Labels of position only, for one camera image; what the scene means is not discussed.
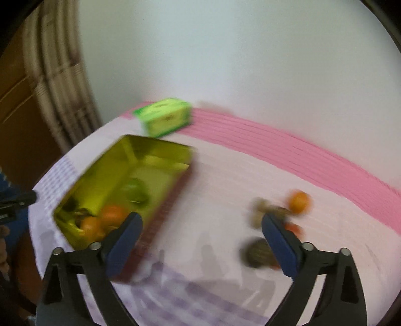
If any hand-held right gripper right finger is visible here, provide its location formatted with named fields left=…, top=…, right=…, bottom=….
left=261, top=213, right=368, bottom=326

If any dark brown round fruit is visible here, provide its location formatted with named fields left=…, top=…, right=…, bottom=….
left=67, top=201, right=94, bottom=220
left=241, top=238, right=278, bottom=268
left=271, top=205, right=293, bottom=218

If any green tomato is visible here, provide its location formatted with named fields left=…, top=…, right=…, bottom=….
left=122, top=179, right=149, bottom=204

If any beige patterned curtain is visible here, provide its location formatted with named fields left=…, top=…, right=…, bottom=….
left=22, top=0, right=102, bottom=151

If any maroon tin box gold inside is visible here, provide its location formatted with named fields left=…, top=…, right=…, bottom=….
left=53, top=135, right=195, bottom=283

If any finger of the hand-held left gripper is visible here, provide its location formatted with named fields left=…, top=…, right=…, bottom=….
left=0, top=191, right=37, bottom=209

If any orange mandarin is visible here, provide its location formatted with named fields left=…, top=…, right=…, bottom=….
left=80, top=217, right=105, bottom=242
left=287, top=190, right=313, bottom=215
left=100, top=205, right=129, bottom=229

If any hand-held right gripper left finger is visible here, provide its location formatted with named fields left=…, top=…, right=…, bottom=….
left=36, top=212, right=144, bottom=326

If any green tissue pack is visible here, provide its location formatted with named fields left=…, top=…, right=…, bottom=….
left=133, top=98, right=192, bottom=138

